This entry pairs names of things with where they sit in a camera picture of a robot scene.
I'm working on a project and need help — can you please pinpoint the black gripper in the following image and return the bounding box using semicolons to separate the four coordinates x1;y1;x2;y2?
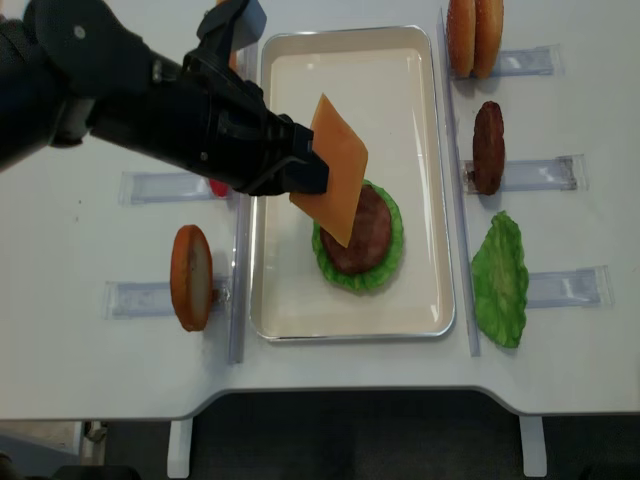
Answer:
183;47;329;196

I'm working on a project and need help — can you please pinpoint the orange cheese slice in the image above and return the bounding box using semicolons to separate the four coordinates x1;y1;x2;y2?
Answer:
289;95;368;247

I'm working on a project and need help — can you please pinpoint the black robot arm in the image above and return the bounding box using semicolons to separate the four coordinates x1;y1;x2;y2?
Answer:
1;1;329;196

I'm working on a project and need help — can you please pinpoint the brown meat patty in burger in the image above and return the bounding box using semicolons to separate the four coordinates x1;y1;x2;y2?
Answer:
320;185;392;275

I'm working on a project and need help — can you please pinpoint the green lettuce leaf in burger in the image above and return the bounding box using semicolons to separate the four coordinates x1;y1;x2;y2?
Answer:
311;180;404;294

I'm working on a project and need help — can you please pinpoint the clear holder under tomato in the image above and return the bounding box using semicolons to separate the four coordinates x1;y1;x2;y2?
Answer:
119;172;231;205

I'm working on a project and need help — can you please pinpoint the brown meat patty standing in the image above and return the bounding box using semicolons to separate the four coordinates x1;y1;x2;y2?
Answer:
473;101;505;195

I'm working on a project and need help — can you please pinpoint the green lettuce leaf on holder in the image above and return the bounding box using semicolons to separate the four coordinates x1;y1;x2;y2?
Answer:
471;211;529;349

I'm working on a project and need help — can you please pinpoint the clear holder under lettuce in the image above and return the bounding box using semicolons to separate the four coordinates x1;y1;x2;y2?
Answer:
527;265;614;309

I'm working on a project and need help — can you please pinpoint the white rectangular serving tray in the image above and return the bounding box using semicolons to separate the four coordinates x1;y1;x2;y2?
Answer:
250;26;455;341

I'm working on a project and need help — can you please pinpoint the bun half standing left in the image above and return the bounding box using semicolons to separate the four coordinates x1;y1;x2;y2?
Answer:
170;225;214;332

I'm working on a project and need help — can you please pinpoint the sesame bun half far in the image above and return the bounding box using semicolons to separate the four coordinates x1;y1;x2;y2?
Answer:
446;0;476;78

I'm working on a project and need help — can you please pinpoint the sesame bun half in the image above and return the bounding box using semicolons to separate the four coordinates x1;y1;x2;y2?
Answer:
446;0;476;78
473;0;504;79

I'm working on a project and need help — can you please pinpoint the sesame bun half near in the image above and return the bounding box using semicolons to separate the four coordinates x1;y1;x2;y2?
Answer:
473;0;504;79

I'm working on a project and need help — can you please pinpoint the clear holder under left bun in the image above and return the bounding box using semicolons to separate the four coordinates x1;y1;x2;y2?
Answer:
103;276;232;320

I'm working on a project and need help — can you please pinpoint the clear holder under sesame buns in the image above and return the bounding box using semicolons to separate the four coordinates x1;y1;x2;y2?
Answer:
489;44;565;78

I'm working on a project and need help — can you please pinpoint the clear holder under patty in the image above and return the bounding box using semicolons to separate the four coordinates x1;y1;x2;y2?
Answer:
461;153;586;194

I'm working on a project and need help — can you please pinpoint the clear acrylic left rail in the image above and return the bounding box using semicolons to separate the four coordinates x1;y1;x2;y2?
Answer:
228;193;252;365

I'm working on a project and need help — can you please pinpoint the clear acrylic rail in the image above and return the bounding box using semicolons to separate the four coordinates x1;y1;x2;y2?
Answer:
437;7;481;358
228;193;252;365

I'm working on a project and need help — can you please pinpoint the clear acrylic right rail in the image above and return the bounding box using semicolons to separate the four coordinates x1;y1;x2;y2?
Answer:
437;7;481;358

